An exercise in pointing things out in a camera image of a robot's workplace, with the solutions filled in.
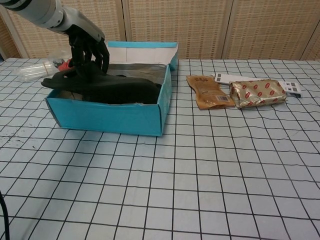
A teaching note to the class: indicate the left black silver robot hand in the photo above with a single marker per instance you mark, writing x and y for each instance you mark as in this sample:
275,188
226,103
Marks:
85,25

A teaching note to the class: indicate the blue cardboard shoe box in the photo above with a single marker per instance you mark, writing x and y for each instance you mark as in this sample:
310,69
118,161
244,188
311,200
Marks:
107,120

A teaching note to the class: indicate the clear plastic tube bundle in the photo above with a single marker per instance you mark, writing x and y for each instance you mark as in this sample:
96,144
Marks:
32,71

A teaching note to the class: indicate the woven bamboo folding screen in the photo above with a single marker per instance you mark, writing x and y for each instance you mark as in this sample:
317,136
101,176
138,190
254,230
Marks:
200,27

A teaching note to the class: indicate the brown snack pouch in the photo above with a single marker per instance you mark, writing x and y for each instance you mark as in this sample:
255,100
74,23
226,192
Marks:
210,92

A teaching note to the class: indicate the white paper strip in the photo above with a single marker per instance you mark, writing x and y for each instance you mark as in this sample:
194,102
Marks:
295,92
240,77

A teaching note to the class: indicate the blue checkered tablecloth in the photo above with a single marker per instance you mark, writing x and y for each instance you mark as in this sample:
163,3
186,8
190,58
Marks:
187,175

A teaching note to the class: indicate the gold foil packet red print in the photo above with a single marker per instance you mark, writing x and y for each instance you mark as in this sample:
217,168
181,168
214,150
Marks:
257,93

